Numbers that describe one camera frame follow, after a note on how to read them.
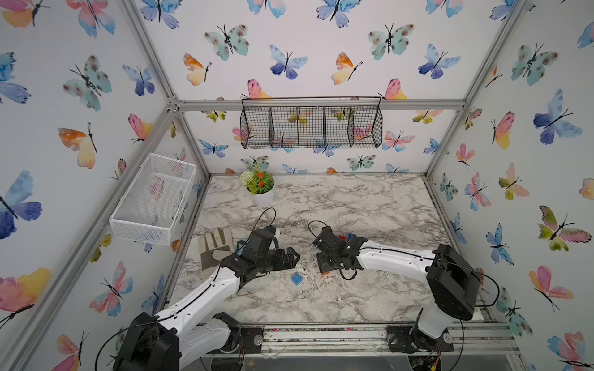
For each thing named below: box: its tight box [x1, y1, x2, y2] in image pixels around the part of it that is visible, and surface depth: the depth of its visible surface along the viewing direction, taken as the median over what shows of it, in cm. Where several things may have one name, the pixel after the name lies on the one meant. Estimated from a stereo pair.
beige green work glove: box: [200, 226, 235, 272], surface depth 98 cm
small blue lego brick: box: [290, 272, 304, 286], surface depth 88 cm
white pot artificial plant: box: [238, 166, 276, 207], surface depth 100 cm
